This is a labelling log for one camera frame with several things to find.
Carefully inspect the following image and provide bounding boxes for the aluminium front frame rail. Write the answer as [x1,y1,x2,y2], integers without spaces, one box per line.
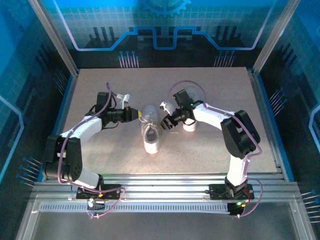
[31,173,300,202]

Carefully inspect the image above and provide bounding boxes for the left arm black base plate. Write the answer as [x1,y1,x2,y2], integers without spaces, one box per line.
[76,184,123,200]

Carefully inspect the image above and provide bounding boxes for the aluminium frame post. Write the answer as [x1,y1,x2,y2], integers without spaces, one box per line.
[27,0,80,77]
[252,0,302,76]

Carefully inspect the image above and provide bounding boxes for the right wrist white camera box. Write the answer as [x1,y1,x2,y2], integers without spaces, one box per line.
[159,99,177,116]

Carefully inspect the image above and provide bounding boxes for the grey metal front panel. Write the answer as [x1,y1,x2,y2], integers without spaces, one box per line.
[14,194,317,240]

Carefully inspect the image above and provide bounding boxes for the aluminium side rail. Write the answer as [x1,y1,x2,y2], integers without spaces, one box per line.
[246,68,286,176]

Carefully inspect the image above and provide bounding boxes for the small controller board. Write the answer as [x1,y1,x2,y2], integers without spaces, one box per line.
[227,201,245,216]
[86,197,106,218]

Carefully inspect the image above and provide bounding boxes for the white sneaker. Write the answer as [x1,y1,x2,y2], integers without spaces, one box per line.
[139,104,161,155]
[182,86,201,133]

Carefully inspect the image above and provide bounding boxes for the blue table edge strip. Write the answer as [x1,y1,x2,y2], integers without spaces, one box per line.
[256,72,296,183]
[37,73,79,183]

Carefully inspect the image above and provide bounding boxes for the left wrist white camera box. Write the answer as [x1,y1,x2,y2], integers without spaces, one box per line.
[115,92,133,110]

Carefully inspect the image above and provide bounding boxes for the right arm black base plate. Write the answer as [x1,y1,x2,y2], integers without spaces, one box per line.
[209,183,255,200]

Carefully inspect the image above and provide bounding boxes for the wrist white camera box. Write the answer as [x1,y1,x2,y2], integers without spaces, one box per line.
[115,92,133,110]
[159,99,177,116]

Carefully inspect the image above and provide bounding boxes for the slotted grey cable duct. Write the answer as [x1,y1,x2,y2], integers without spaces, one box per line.
[39,203,231,215]

